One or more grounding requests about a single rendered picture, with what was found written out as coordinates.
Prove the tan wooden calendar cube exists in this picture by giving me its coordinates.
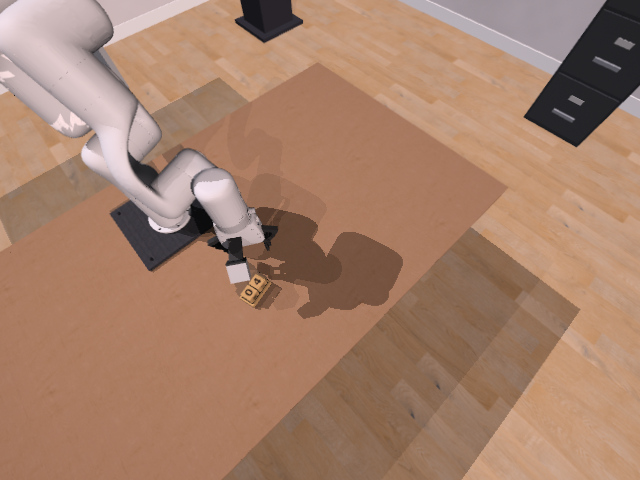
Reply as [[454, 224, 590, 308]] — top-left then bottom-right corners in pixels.
[[249, 274, 267, 293], [241, 285, 260, 304]]

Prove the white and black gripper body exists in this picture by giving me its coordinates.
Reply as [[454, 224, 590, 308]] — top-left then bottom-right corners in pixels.
[[213, 213, 265, 249]]

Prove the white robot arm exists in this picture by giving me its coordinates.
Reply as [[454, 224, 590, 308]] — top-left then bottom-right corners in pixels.
[[0, 0, 256, 234]]

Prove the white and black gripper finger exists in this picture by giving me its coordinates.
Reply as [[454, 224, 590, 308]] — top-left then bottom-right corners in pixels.
[[208, 235, 228, 253], [261, 225, 278, 251]]

